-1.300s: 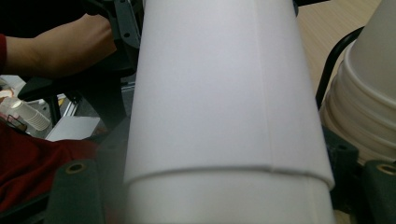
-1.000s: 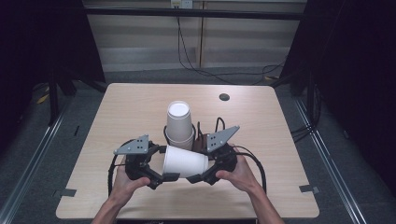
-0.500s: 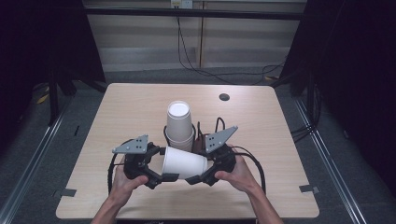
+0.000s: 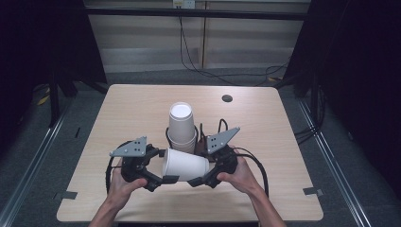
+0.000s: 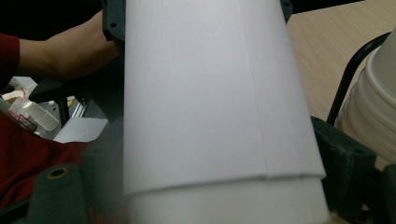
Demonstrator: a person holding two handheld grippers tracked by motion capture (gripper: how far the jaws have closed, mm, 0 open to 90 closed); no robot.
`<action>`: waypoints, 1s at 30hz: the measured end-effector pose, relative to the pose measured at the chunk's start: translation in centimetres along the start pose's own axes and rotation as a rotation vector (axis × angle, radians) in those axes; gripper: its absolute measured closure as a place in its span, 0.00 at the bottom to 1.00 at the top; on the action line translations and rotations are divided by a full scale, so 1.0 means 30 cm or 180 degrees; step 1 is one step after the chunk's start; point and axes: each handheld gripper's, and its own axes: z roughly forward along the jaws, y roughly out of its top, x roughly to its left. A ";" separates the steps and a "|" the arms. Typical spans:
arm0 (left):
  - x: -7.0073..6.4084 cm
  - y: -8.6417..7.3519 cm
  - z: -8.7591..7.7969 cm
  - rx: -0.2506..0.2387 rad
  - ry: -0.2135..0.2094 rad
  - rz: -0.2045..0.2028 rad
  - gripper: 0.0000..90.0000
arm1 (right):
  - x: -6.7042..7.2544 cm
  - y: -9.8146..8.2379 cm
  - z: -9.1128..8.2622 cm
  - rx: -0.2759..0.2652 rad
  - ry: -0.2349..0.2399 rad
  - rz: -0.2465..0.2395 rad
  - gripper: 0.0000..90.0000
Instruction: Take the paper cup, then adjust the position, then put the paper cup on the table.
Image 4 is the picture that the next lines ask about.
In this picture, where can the black horizontal bar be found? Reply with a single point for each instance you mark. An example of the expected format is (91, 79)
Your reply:
(142, 12)

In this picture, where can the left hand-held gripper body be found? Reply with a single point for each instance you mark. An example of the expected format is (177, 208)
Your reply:
(130, 149)

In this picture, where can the person's right hand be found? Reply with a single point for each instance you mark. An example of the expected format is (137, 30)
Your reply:
(242, 179)

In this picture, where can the grey tape strip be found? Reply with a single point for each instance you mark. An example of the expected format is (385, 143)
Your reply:
(66, 195)
(312, 191)

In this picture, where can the metal floor track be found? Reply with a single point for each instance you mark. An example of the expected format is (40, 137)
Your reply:
(334, 164)
(34, 164)

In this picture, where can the yellow floor object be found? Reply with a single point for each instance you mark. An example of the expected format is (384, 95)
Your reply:
(43, 100)

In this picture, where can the small black tape strip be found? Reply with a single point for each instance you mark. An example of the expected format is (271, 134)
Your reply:
(77, 132)

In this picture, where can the black metal stand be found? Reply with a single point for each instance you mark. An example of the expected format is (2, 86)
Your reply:
(54, 101)

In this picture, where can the person's left hand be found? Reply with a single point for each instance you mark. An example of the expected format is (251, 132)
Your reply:
(121, 189)

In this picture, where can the stack of white cups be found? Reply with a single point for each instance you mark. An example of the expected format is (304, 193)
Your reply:
(181, 129)

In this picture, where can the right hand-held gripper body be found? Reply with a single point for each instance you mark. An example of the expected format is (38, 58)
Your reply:
(220, 140)

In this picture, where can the dark round table grommet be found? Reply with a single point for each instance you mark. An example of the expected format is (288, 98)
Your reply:
(227, 98)

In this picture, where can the white disposable paper cup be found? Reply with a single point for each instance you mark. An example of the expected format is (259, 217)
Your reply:
(186, 165)

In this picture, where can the black curtain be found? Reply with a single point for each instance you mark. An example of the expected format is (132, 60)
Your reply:
(38, 47)
(362, 78)

